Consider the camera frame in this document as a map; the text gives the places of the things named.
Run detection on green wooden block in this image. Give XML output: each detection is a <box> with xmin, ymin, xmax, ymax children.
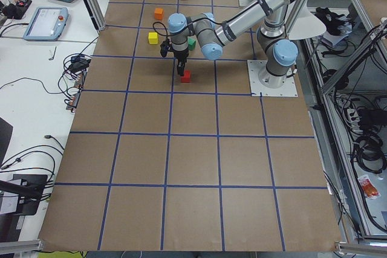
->
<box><xmin>187</xmin><ymin>38</ymin><xmax>197</xmax><ymax>51</ymax></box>

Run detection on near blue teach pendant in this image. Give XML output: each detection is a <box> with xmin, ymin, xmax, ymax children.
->
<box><xmin>22</xmin><ymin>7</ymin><xmax>69</xmax><ymax>41</ymax></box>

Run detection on orange wooden block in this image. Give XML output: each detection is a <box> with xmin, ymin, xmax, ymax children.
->
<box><xmin>154</xmin><ymin>7</ymin><xmax>164</xmax><ymax>20</ymax></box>

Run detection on yellow wooden block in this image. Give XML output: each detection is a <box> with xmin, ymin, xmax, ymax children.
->
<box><xmin>148</xmin><ymin>32</ymin><xmax>158</xmax><ymax>45</ymax></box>

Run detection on red wooden block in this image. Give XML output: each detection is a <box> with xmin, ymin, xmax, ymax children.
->
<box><xmin>180</xmin><ymin>70</ymin><xmax>191</xmax><ymax>83</ymax></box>

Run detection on brown paper table cover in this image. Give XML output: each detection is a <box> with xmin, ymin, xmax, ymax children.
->
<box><xmin>39</xmin><ymin>0</ymin><xmax>340</xmax><ymax>251</ymax></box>

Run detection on black tangled cables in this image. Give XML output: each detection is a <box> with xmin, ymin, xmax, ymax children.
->
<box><xmin>0</xmin><ymin>33</ymin><xmax>93</xmax><ymax>114</ymax></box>

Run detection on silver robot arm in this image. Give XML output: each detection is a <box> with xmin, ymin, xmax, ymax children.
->
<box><xmin>160</xmin><ymin>0</ymin><xmax>298</xmax><ymax>88</ymax></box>

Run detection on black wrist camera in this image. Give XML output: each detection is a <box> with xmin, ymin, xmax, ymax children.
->
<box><xmin>160</xmin><ymin>39</ymin><xmax>170</xmax><ymax>58</ymax></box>

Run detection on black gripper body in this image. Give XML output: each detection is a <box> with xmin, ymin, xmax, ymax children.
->
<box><xmin>173</xmin><ymin>48</ymin><xmax>189</xmax><ymax>64</ymax></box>

